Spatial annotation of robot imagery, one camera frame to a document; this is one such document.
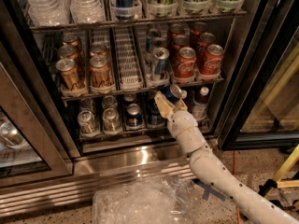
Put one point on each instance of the white cap bottle right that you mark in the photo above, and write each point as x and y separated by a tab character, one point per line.
199	103

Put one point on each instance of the gold can middle left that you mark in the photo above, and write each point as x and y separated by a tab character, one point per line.
69	51

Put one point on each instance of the slim red bull can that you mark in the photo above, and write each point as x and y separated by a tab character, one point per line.
158	42
150	35
159	63

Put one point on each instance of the stainless fridge base grille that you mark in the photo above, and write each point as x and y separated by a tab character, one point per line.
92	173

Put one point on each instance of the gold can front left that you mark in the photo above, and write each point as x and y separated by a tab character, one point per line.
68	70

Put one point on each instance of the slim red bull can front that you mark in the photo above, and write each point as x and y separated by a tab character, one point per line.
159	63

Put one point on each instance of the clear water bottle right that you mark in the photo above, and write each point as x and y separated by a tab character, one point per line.
87	11

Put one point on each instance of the slim red bull can middle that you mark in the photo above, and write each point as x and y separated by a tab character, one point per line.
158	42

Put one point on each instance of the white cap bottle left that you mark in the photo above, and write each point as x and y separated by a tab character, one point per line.
184	95

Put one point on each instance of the silver can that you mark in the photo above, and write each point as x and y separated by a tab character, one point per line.
111	120
86	104
86	122
109	101

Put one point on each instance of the slim red bull can back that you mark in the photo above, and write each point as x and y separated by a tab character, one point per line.
150	35

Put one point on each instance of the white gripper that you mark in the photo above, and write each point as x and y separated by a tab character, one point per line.
182	124

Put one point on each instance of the red coca-cola can front left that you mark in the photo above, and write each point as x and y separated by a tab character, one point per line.
185	61

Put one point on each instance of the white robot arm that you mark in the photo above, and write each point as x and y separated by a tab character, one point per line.
208	168

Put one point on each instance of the gold can back right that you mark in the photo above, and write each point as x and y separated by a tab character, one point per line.
99	49

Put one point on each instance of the gold can front right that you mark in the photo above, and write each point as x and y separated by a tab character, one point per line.
101	72

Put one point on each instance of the red coca-cola can back right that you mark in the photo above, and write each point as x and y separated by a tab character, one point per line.
197	29

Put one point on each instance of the green can top left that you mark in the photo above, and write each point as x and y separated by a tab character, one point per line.
160	8

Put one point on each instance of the silver can front far left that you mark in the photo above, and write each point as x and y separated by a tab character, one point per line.
86	122

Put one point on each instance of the red coca-cola can back left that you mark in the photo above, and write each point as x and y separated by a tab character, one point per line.
174	29

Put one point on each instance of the blue tape cross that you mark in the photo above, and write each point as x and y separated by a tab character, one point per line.
209	190

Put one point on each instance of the silver can back far left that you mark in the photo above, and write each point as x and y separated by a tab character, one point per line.
86	104

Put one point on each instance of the red coca-cola can middle right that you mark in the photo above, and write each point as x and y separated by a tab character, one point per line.
205	39

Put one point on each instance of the right glass fridge door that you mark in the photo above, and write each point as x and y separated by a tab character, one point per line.
261	110

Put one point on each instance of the red coca-cola can middle left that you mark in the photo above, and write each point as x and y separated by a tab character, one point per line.
178	42

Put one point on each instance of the gold can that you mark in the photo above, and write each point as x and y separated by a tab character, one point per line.
68	70
101	72
71	39
69	51
99	49

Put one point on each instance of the red coca-cola can front right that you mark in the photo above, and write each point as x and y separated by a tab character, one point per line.
211	60

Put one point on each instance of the red coca-cola can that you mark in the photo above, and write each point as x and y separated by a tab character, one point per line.
205	39
197	29
174	29
211	60
178	42
185	61

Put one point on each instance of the white cap bottle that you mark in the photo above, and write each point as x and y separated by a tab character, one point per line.
199	103
184	95

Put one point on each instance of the red bull can top shelf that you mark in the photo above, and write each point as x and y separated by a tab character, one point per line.
123	9

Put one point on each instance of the empty white can tray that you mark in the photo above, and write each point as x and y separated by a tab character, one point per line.
129	71

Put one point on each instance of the clear plastic bin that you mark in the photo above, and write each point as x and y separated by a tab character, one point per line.
164	200

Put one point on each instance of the gold can back left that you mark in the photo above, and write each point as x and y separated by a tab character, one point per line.
71	39

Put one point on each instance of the blue pepsi can left lane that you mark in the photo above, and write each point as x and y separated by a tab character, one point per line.
133	115

